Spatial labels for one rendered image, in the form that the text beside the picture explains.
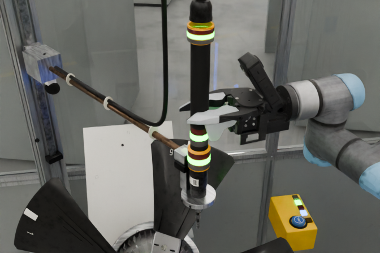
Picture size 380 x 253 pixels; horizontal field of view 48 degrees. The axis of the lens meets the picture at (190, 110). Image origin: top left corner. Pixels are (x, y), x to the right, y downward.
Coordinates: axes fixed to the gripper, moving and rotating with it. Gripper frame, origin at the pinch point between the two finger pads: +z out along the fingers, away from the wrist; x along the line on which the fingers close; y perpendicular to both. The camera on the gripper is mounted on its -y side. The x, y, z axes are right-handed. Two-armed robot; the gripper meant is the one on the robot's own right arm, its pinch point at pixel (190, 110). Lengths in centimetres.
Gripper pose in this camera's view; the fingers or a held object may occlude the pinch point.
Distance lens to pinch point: 75.7
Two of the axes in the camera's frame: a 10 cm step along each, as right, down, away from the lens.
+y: 0.0, 8.6, 5.2
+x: -3.2, -4.9, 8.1
